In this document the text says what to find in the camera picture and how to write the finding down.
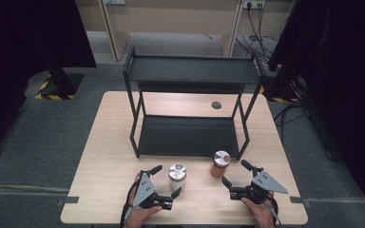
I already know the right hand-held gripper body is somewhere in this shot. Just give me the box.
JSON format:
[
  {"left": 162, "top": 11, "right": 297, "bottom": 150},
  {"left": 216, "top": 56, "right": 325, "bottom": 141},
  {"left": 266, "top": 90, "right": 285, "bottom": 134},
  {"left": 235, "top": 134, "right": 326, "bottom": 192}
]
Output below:
[{"left": 229, "top": 167, "right": 289, "bottom": 205}]

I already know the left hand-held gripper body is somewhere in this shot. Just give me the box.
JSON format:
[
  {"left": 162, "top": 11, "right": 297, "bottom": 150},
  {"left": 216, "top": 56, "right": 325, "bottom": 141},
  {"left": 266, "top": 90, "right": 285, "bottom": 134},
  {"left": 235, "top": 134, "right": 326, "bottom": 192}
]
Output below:
[{"left": 132, "top": 170, "right": 174, "bottom": 211}]

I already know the glass jar of white powder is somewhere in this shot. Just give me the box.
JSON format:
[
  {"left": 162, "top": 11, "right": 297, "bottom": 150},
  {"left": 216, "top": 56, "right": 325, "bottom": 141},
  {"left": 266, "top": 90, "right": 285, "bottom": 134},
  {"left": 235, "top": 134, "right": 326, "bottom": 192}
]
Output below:
[{"left": 167, "top": 162, "right": 188, "bottom": 193}]

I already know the glass jar of orange powder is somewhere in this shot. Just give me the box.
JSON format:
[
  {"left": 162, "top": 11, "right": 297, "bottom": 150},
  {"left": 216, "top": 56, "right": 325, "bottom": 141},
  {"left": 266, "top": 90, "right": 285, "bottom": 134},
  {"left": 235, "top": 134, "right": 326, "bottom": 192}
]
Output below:
[{"left": 209, "top": 150, "right": 232, "bottom": 179}]

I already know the black two-tier metal rack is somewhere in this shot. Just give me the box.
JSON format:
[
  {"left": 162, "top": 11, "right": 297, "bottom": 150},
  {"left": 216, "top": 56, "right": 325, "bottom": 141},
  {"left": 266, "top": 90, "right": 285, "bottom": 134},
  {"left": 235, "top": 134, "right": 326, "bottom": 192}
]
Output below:
[{"left": 122, "top": 45, "right": 266, "bottom": 161}]

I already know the person's left hand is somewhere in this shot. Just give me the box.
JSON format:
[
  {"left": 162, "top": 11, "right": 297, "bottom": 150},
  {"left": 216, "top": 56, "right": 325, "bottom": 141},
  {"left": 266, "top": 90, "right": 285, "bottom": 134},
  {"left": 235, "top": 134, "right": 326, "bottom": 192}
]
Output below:
[{"left": 126, "top": 172, "right": 164, "bottom": 228}]

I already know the person's right hand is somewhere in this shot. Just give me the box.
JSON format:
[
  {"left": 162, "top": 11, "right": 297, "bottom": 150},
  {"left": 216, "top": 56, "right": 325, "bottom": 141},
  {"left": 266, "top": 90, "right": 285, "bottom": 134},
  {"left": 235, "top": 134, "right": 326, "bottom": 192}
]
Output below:
[{"left": 240, "top": 195, "right": 278, "bottom": 228}]

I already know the grey floor tape strip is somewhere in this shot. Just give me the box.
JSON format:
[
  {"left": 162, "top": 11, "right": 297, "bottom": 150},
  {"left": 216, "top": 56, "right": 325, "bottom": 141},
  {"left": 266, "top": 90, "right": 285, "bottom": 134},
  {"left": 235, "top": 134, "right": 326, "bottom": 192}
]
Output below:
[
  {"left": 289, "top": 196, "right": 312, "bottom": 208},
  {"left": 56, "top": 196, "right": 80, "bottom": 205}
]

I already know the black stand base hazard tape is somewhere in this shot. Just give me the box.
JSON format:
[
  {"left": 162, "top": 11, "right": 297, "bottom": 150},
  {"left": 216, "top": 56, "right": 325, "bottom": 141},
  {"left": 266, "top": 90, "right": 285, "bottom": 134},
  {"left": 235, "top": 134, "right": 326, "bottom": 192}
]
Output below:
[
  {"left": 35, "top": 67, "right": 85, "bottom": 101},
  {"left": 259, "top": 72, "right": 302, "bottom": 104}
]

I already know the black curtain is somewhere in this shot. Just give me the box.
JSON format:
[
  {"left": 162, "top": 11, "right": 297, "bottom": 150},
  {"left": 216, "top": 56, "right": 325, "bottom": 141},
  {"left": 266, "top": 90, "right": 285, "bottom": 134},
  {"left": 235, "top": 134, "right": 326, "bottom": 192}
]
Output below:
[
  {"left": 0, "top": 0, "right": 98, "bottom": 162},
  {"left": 267, "top": 0, "right": 365, "bottom": 222}
]

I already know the left hand-held gripper cable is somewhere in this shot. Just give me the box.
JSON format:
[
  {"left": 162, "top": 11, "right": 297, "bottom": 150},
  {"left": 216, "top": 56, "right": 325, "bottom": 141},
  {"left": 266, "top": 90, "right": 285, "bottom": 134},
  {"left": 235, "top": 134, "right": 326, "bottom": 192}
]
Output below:
[{"left": 119, "top": 180, "right": 141, "bottom": 228}]

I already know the hand-held gripper cable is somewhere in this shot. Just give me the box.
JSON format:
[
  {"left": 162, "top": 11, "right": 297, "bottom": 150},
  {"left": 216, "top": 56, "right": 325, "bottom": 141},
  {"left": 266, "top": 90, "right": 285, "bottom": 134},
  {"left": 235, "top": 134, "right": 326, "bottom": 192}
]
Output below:
[
  {"left": 264, "top": 193, "right": 282, "bottom": 228},
  {"left": 119, "top": 180, "right": 141, "bottom": 228}
]

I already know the right hand-held gripper cable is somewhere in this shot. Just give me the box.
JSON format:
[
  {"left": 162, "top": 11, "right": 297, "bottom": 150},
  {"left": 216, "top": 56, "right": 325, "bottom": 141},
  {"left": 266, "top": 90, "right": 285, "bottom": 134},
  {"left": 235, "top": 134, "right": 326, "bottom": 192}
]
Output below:
[{"left": 264, "top": 193, "right": 282, "bottom": 228}]

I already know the black floor cable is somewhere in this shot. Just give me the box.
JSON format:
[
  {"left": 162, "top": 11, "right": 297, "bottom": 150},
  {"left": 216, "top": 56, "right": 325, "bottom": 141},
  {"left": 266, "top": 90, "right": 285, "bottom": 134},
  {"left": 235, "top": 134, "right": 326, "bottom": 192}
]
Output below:
[{"left": 273, "top": 99, "right": 308, "bottom": 145}]

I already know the black power cables bundle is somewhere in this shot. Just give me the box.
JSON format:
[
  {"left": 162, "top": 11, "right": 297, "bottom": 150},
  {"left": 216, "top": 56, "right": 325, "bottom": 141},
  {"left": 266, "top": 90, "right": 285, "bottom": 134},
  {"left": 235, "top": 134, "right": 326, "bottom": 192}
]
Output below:
[{"left": 234, "top": 4, "right": 279, "bottom": 65}]

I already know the beige cabinet frame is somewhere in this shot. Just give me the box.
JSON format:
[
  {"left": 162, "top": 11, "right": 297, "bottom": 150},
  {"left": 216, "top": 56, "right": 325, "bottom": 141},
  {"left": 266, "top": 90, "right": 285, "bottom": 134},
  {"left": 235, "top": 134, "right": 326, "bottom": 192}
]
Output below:
[{"left": 98, "top": 0, "right": 245, "bottom": 61}]

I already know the white wall socket strip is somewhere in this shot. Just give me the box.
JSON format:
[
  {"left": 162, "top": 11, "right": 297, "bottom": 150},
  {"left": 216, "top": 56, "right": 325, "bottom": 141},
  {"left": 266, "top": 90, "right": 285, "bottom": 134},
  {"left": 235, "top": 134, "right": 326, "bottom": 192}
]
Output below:
[{"left": 241, "top": 0, "right": 266, "bottom": 10}]

